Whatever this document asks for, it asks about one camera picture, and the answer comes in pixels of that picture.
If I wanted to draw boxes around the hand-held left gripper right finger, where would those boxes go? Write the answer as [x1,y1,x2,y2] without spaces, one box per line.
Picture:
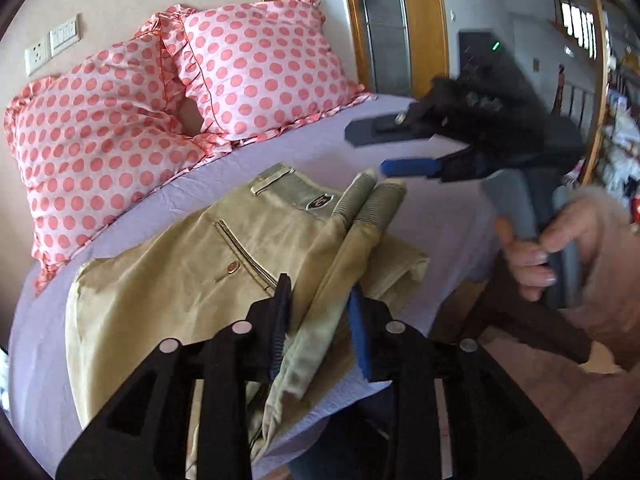
[348,287,584,480]

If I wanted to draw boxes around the pink polka dot pillow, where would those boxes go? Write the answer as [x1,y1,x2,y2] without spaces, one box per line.
[4,35,237,297]
[135,0,377,147]

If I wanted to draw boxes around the khaki pants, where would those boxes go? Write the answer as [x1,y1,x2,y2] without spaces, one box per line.
[65,162,431,480]

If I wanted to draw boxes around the person's right hand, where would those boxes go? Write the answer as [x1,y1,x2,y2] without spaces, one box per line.
[494,194,632,303]

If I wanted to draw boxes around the person's pink-sleeved right forearm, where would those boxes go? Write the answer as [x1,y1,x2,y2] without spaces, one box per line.
[567,185,640,358]

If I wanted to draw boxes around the white wall light switch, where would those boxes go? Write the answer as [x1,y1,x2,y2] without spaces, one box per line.
[48,16,81,57]

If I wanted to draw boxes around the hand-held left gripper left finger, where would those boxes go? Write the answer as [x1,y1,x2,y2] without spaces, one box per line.
[55,273,292,480]

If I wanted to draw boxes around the bed with lilac sheet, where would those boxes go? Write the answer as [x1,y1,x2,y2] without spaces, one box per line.
[7,92,503,480]

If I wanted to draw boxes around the white wall socket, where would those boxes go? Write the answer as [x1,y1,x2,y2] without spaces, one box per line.
[24,39,51,76]

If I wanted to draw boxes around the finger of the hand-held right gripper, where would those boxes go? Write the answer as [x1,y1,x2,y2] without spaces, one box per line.
[380,157,447,182]
[344,106,437,149]

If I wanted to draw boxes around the wooden framed glass door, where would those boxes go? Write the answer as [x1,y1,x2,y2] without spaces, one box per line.
[338,0,451,98]

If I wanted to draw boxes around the curved wooden frame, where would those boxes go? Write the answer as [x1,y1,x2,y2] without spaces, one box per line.
[579,0,617,187]

